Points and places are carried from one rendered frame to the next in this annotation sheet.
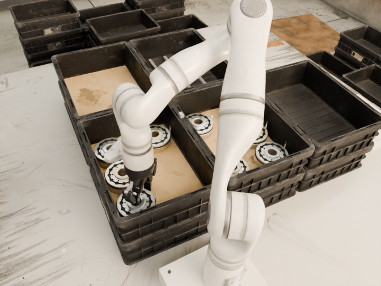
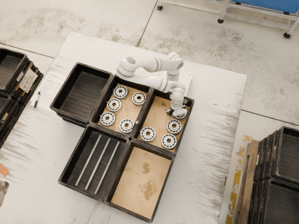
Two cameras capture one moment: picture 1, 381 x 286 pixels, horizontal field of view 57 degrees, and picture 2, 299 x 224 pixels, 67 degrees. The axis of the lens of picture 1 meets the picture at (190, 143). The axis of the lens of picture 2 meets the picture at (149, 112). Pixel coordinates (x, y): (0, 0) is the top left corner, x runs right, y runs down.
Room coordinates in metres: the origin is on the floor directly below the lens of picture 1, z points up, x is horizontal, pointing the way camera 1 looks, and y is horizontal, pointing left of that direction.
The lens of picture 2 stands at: (1.05, 0.50, 2.29)
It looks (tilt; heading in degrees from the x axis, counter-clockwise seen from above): 67 degrees down; 235
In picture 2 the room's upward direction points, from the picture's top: 6 degrees counter-clockwise
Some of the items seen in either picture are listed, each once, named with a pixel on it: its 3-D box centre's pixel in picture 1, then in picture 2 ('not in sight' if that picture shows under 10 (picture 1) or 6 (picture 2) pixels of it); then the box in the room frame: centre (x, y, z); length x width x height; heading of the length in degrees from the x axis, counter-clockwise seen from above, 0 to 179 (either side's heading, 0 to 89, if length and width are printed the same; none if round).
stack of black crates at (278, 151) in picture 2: not in sight; (284, 161); (0.03, 0.91, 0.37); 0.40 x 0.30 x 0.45; 31
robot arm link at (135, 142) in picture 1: (132, 118); (177, 97); (0.58, 0.13, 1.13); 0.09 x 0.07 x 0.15; 35
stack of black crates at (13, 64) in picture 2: not in sight; (15, 79); (1.37, -1.32, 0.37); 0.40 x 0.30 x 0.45; 31
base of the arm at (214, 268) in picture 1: (224, 261); (172, 77); (0.40, -0.10, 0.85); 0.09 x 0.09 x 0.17; 42
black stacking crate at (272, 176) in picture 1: (234, 135); (123, 107); (0.82, -0.14, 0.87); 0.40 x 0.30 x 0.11; 28
